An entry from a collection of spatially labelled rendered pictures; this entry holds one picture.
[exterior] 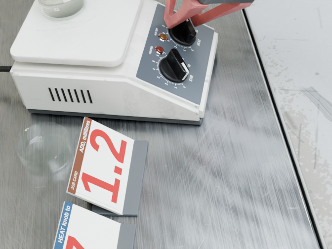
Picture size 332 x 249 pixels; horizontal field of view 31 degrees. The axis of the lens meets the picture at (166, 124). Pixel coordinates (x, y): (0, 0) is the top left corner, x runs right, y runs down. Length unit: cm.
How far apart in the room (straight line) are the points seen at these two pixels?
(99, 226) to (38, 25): 23
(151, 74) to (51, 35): 11
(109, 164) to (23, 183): 9
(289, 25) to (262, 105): 13
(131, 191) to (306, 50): 27
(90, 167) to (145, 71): 11
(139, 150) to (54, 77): 11
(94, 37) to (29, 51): 7
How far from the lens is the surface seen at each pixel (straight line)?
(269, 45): 71
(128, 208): 57
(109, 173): 58
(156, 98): 60
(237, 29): 73
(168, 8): 64
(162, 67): 61
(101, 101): 62
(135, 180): 59
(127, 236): 56
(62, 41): 62
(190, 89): 61
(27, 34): 64
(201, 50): 66
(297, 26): 74
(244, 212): 56
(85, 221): 54
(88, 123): 60
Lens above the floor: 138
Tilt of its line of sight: 49 degrees down
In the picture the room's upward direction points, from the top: 9 degrees counter-clockwise
